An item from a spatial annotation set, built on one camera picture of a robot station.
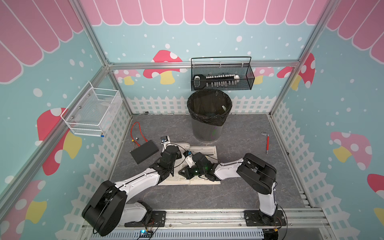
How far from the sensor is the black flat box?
0.97 m

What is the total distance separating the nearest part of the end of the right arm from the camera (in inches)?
28.3

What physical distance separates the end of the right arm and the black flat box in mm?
312
